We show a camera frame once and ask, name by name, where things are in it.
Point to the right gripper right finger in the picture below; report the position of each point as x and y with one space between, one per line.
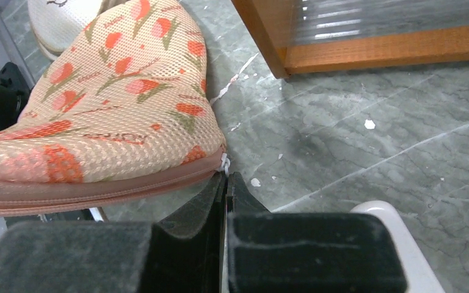
306 252

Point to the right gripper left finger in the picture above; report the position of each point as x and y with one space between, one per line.
180 253

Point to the floral pink mesh laundry bag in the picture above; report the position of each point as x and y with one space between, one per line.
122 113

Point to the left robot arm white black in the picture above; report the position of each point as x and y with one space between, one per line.
14 94

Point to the beige round laundry bag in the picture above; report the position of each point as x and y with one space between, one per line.
55 24

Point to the white rectangular plastic case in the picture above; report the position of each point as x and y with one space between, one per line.
420 277

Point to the orange wooden shelf rack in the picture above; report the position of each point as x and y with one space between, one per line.
270 24

